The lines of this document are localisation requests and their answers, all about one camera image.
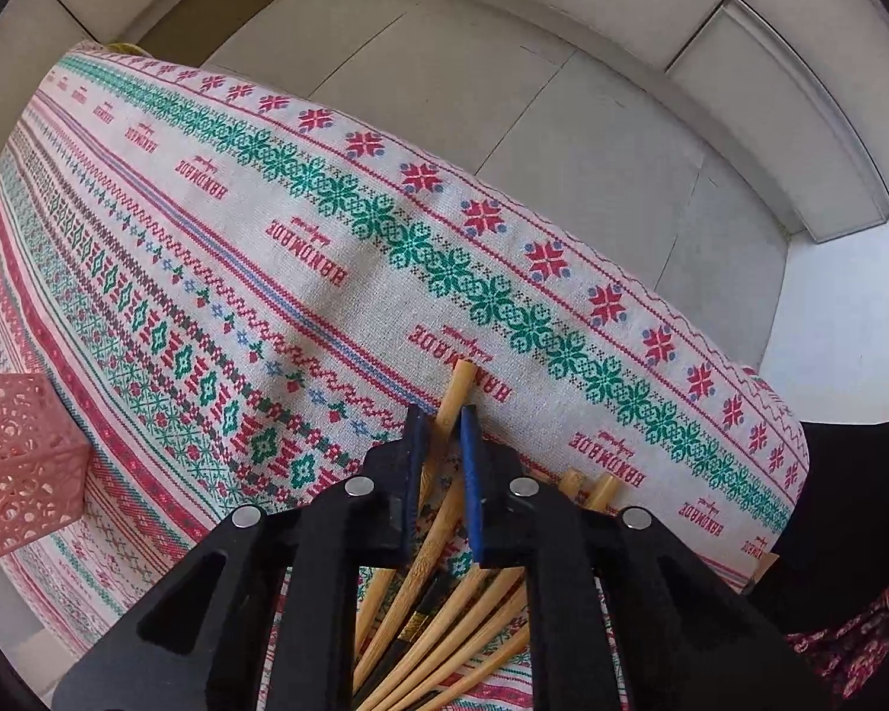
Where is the person's floral clothing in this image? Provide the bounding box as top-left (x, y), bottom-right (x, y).
top-left (785, 585), bottom-right (889, 704)

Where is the pink perforated utensil holder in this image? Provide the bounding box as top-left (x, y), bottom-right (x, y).
top-left (0, 371), bottom-right (91, 562)

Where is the black chopstick with gold band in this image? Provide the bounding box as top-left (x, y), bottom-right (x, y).
top-left (356, 570), bottom-right (461, 711)

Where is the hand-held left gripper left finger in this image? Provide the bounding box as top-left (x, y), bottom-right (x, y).
top-left (50, 406), bottom-right (434, 711)

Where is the bunch of bamboo chopsticks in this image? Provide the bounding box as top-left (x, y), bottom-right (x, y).
top-left (351, 451), bottom-right (623, 711)

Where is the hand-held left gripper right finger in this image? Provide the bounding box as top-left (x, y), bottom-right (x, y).
top-left (459, 406), bottom-right (834, 711)

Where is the red green patterned tablecloth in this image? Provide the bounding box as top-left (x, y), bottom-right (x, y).
top-left (0, 40), bottom-right (812, 711)

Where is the single bamboo chopstick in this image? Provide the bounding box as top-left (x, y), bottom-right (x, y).
top-left (351, 360), bottom-right (479, 691)

